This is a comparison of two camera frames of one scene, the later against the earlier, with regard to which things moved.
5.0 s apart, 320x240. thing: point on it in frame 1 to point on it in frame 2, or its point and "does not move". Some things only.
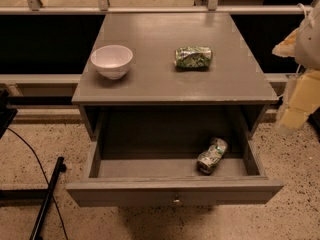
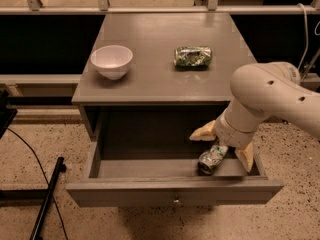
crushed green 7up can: [208, 159] does not move
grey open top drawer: [173, 181] does not move
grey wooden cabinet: [157, 101] does not move
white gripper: [309, 47] to [229, 133]
